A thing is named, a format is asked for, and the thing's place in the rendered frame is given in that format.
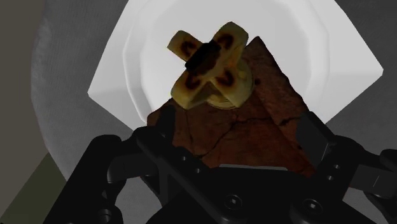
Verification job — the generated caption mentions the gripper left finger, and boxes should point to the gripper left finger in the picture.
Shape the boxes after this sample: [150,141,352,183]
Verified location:
[43,104,232,224]

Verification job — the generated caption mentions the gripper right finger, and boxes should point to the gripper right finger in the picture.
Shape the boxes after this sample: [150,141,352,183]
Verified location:
[295,111,397,224]

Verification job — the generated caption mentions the brown block with yellow cross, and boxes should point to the brown block with yellow cross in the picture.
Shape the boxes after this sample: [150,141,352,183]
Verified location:
[146,20,317,178]

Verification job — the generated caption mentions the grey round table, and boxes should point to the grey round table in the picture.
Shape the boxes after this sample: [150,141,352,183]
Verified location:
[30,0,397,224]

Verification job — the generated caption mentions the white octagonal plate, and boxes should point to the white octagonal plate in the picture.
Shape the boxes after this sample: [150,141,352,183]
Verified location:
[87,0,384,131]

